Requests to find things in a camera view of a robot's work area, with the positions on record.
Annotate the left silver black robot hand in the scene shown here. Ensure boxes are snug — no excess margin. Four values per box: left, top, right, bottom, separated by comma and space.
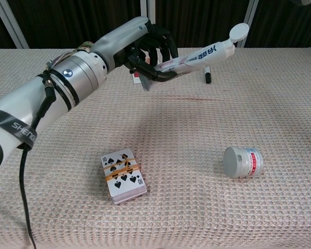
93, 17, 179, 83

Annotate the white toothpaste tube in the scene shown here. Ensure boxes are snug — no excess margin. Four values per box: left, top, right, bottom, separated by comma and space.
141, 22, 250, 92

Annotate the white black marker pen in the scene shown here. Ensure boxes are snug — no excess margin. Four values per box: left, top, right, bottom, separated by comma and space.
204, 66, 213, 84

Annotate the beige woven tablecloth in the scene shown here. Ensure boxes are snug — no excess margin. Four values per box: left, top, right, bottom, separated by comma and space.
0, 46, 311, 249

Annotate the rubber-banded playing card deck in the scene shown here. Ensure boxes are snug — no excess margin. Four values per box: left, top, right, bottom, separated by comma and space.
101, 147, 148, 205

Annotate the small white plastic jar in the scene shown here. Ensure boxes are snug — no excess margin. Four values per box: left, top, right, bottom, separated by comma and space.
223, 146, 263, 179

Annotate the white screen frame post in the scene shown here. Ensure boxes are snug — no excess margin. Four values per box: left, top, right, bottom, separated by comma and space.
140, 0, 157, 25
0, 0, 30, 49
233, 0, 260, 48

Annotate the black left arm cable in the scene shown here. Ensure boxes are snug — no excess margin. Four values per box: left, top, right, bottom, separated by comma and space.
18, 70, 58, 249

